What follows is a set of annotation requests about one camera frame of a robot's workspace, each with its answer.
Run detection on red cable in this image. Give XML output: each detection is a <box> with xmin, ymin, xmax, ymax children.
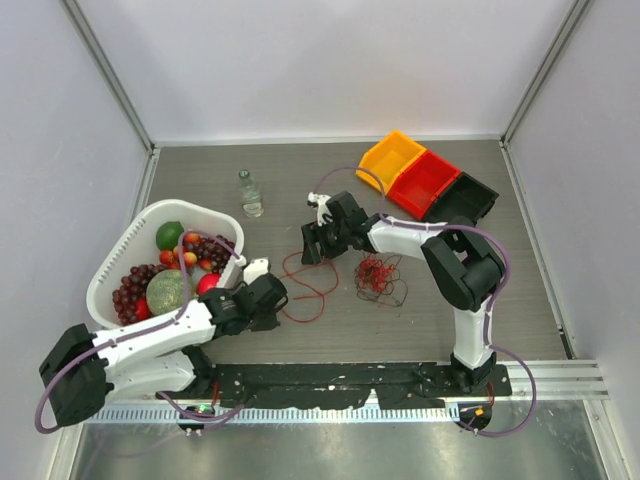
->
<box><xmin>277</xmin><ymin>249</ymin><xmax>340</xmax><ymax>324</ymax></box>

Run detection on red plastic bin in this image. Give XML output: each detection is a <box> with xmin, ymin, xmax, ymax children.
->
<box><xmin>389</xmin><ymin>150</ymin><xmax>461</xmax><ymax>220</ymax></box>

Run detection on red apple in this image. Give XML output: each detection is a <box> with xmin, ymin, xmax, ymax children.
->
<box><xmin>196</xmin><ymin>273</ymin><xmax>221</xmax><ymax>296</ymax></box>

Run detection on yellow plastic bin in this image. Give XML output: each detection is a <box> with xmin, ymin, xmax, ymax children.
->
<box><xmin>356</xmin><ymin>130</ymin><xmax>427</xmax><ymax>194</ymax></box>

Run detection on clear glass bottle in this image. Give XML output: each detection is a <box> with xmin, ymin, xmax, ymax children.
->
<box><xmin>238</xmin><ymin>169</ymin><xmax>264</xmax><ymax>218</ymax></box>

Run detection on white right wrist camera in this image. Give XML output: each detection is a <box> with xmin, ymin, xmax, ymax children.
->
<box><xmin>307</xmin><ymin>192</ymin><xmax>333</xmax><ymax>226</ymax></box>

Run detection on green melon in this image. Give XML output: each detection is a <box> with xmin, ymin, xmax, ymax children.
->
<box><xmin>146</xmin><ymin>269</ymin><xmax>195</xmax><ymax>316</ymax></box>

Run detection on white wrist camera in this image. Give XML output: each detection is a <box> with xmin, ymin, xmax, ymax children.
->
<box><xmin>235</xmin><ymin>256</ymin><xmax>271</xmax><ymax>286</ymax></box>
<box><xmin>307</xmin><ymin>192</ymin><xmax>333</xmax><ymax>226</ymax></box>

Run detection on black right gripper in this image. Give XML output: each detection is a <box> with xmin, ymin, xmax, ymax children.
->
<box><xmin>301</xmin><ymin>217</ymin><xmax>350</xmax><ymax>266</ymax></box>

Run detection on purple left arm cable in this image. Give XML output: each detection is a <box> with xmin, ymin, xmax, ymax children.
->
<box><xmin>33</xmin><ymin>229</ymin><xmax>246</xmax><ymax>434</ymax></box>

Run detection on white fruit basket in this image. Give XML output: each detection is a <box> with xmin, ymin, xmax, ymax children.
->
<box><xmin>86</xmin><ymin>199</ymin><xmax>245</xmax><ymax>329</ymax></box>

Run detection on red brown cables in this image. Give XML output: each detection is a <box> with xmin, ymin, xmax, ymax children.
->
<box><xmin>349</xmin><ymin>251</ymin><xmax>409</xmax><ymax>308</ymax></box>

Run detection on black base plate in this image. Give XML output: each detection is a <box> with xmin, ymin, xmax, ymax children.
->
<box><xmin>168</xmin><ymin>362</ymin><xmax>512</xmax><ymax>410</ymax></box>

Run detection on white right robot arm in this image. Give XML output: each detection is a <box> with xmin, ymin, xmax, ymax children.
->
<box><xmin>301</xmin><ymin>191</ymin><xmax>507</xmax><ymax>395</ymax></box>

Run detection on black plastic bin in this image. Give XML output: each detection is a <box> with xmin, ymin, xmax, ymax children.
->
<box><xmin>422</xmin><ymin>172</ymin><xmax>499</xmax><ymax>225</ymax></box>

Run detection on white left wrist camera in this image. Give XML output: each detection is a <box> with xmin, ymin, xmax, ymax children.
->
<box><xmin>235</xmin><ymin>256</ymin><xmax>271</xmax><ymax>286</ymax></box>

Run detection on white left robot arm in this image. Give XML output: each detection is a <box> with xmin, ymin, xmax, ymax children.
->
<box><xmin>35</xmin><ymin>273</ymin><xmax>288</xmax><ymax>433</ymax></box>

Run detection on green lime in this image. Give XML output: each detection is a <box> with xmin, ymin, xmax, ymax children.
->
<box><xmin>155</xmin><ymin>221</ymin><xmax>184</xmax><ymax>251</ymax></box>

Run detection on purple grape bunch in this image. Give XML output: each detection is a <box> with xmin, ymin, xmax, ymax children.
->
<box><xmin>111</xmin><ymin>264</ymin><xmax>168</xmax><ymax>326</ymax></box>

